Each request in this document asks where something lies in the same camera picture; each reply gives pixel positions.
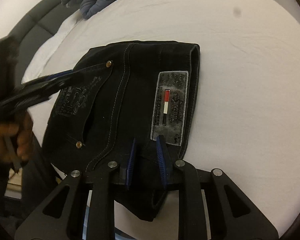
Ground black denim pants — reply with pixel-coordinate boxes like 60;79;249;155
42;41;200;222

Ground person's left hand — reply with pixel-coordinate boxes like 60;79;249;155
0;112;34;164

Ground dark grey padded headboard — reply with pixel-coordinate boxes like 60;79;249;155
10;0;79;83

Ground white bed sheet mattress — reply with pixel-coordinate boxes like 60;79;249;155
22;0;300;239

